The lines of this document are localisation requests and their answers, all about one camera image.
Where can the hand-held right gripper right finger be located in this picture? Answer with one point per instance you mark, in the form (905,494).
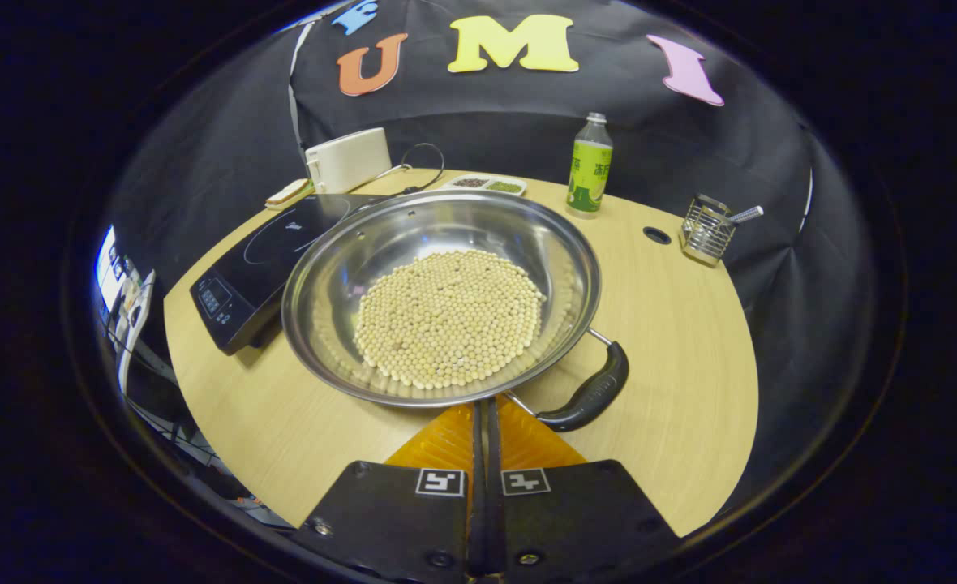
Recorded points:
(584,519)

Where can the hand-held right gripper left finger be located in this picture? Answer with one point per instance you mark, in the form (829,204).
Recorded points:
(389,519)

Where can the black induction cooktop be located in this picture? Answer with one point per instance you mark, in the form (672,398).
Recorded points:
(251,268)

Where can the stainless steel pot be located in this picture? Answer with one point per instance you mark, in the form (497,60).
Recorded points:
(414,227)

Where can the pile of soybeans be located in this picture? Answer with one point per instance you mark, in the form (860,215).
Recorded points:
(450,316)

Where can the white bread sandwich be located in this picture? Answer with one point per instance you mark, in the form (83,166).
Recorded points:
(288,192)

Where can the white divided bean tray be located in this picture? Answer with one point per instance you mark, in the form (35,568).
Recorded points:
(487,185)

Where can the green label drink bottle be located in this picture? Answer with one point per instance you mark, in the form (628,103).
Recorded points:
(590,170)

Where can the white toaster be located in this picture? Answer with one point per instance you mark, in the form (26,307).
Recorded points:
(349,160)

